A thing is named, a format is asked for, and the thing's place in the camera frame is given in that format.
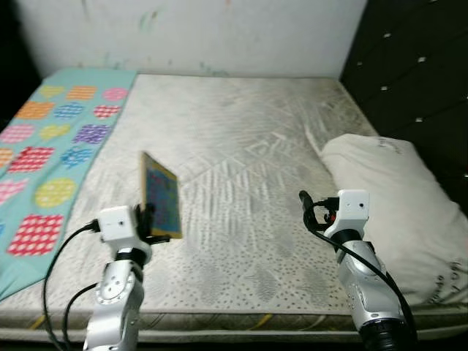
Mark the teal blanket with dotted patches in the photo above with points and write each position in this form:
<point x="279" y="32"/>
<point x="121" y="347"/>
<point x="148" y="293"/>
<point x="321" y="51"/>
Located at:
<point x="66" y="146"/>

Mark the white quilted mattress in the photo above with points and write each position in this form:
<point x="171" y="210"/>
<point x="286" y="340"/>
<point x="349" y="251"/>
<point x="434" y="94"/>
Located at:
<point x="241" y="146"/>

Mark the dark grey tufted headboard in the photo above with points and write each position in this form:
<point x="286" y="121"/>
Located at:
<point x="409" y="73"/>

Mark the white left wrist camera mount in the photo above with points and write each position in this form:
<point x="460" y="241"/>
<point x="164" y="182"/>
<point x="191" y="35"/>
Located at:
<point x="117" y="223"/>

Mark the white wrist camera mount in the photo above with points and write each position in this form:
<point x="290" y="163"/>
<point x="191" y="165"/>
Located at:
<point x="117" y="223"/>
<point x="349" y="208"/>

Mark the white printed pillow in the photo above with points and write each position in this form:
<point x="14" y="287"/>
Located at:
<point x="395" y="205"/>

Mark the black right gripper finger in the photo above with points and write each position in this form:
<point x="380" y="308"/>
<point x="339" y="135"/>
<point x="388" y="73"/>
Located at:
<point x="305" y="201"/>

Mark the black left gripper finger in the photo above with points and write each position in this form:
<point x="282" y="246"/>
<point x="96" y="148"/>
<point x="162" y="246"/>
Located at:
<point x="146" y="213"/>

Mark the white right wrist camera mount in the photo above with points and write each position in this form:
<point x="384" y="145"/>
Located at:
<point x="349" y="208"/>

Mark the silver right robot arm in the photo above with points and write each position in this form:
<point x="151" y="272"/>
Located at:
<point x="365" y="292"/>

